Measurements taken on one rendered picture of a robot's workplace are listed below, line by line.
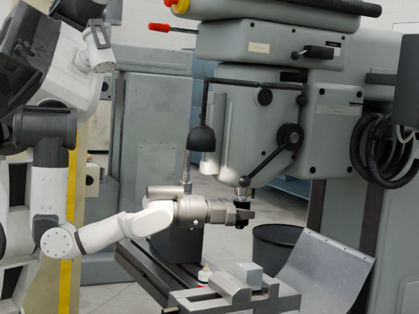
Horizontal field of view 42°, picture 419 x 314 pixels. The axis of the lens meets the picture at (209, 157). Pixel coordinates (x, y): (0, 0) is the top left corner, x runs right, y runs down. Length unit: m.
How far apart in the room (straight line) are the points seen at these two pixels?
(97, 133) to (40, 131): 8.49
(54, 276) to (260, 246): 1.23
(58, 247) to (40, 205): 0.11
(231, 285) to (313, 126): 0.46
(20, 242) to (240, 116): 0.86
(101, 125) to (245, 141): 8.59
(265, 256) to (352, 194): 1.78
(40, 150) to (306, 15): 0.73
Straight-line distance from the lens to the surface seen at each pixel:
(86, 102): 1.49
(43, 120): 1.40
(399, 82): 1.35
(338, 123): 1.48
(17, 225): 1.84
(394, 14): 6.92
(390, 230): 1.63
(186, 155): 1.82
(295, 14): 1.36
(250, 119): 1.34
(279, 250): 3.35
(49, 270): 3.22
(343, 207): 1.72
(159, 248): 1.93
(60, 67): 1.50
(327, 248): 1.76
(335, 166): 1.50
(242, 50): 1.29
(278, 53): 1.34
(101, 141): 9.92
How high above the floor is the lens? 1.59
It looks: 9 degrees down
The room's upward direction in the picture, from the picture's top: 5 degrees clockwise
